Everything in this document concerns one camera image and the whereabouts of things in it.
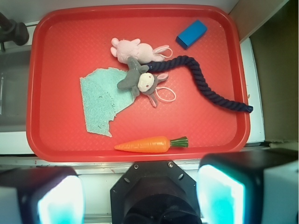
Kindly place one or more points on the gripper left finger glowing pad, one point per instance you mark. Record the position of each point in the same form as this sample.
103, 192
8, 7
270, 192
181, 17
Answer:
45, 195

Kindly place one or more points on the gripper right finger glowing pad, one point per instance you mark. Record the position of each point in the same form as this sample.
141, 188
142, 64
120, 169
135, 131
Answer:
249, 187

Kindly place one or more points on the blue rectangular block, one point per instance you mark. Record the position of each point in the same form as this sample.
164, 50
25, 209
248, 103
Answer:
191, 34

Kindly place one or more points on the orange plastic toy carrot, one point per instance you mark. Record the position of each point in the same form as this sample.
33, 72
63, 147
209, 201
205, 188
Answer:
159, 144

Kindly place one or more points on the teal woven cloth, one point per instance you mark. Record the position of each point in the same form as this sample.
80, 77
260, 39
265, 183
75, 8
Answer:
102, 100

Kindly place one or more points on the red plastic tray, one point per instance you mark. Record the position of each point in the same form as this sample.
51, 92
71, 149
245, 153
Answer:
70, 44

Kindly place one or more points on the stainless steel sink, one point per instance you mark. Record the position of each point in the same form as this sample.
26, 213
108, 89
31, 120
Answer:
14, 72

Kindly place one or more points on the grey plush bunny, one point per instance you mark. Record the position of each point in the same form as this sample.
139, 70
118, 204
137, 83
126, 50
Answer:
140, 81

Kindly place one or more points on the pink plush bunny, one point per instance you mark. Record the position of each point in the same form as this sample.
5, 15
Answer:
142, 52

